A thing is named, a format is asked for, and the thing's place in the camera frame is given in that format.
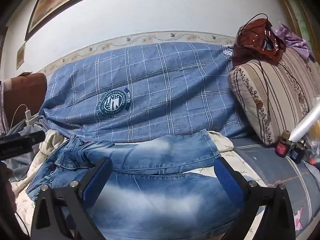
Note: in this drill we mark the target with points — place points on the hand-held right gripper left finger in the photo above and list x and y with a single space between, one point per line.
96 182

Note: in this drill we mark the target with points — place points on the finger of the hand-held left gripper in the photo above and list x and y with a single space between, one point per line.
22 143

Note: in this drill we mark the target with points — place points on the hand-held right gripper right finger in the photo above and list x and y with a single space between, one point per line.
227 180

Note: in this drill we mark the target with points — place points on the blue denim pants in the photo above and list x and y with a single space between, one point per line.
155 155

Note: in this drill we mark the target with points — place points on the person's left forearm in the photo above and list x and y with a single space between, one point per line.
5 177

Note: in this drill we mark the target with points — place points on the cream patterned blanket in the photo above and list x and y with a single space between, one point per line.
50 138

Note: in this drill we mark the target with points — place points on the pale floral cloth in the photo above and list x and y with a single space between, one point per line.
3 110

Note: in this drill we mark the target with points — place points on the brown cushion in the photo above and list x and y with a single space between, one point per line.
25 95

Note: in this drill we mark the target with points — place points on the dark red bottle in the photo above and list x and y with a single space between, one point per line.
282 146

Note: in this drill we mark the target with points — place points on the dark blue bottle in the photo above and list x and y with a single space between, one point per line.
298 153

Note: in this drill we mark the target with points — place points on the striped floral cushion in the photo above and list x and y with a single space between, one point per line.
275 92

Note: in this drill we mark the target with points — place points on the yellow plastic packet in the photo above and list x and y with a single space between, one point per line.
317 130

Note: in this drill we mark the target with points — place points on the blue plaid pillow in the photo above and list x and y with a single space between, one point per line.
162 92

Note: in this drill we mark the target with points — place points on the purple cloth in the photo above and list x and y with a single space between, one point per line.
295 42

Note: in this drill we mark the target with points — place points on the green framed panel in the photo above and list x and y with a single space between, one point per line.
300 7

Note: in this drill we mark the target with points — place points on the small framed wall picture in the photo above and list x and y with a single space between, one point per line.
20 56

